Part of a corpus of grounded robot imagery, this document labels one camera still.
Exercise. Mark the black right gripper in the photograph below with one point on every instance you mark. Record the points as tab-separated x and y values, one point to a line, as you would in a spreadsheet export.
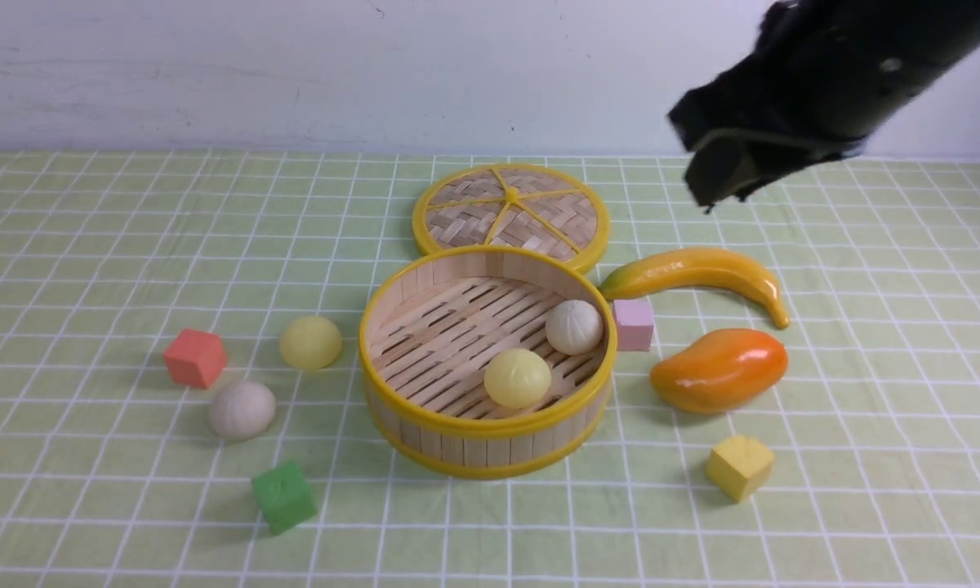
824	76

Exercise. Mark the yellow toy banana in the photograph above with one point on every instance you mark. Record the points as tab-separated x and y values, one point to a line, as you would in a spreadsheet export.
699	267

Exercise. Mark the orange toy mango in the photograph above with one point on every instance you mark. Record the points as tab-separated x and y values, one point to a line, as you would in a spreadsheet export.
720	371

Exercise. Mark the yellow cube block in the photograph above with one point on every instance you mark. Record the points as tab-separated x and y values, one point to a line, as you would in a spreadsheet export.
738	466

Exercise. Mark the bamboo steamer tray yellow rim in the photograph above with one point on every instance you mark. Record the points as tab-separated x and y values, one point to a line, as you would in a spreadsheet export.
428	334

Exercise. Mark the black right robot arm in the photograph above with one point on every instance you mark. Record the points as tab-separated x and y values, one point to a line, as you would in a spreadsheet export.
939	35

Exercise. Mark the yellow bun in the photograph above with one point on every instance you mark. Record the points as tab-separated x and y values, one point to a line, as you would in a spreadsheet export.
310	343
517	378

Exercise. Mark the green cube block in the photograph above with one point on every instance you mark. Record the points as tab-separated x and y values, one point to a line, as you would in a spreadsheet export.
284	498

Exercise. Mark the pink cube block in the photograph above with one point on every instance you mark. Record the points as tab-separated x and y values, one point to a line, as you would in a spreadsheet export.
635	324

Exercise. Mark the woven bamboo steamer lid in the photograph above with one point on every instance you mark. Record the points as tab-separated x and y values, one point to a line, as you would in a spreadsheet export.
517	205

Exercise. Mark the green checkered tablecloth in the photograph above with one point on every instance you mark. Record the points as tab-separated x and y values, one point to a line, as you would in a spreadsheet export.
110	475

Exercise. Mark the white bun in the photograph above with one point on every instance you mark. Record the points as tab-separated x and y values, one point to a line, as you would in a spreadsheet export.
574	327
241	411

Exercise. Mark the red cube block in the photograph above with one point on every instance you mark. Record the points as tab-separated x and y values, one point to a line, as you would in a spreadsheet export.
195	358

